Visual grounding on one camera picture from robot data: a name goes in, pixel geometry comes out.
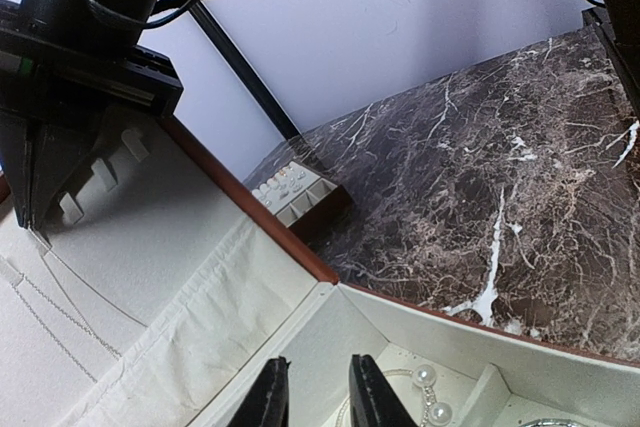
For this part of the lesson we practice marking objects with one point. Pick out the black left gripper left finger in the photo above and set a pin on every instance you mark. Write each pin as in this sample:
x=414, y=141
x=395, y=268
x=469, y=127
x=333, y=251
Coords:
x=267, y=402

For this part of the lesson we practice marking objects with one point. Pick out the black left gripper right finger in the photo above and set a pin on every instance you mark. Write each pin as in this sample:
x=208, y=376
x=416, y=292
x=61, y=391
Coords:
x=372, y=400

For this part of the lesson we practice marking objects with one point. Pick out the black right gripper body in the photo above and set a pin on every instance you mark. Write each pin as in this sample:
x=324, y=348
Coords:
x=62, y=68

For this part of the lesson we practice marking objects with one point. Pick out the red jewelry box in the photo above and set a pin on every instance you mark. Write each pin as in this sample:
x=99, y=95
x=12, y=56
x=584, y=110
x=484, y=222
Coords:
x=162, y=230

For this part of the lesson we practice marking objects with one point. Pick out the thin chain hung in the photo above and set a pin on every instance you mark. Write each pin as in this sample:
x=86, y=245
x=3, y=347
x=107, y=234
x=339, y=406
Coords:
x=15, y=278

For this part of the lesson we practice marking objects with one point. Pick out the red jewelry display tray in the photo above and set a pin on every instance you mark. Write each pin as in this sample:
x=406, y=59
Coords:
x=303, y=200

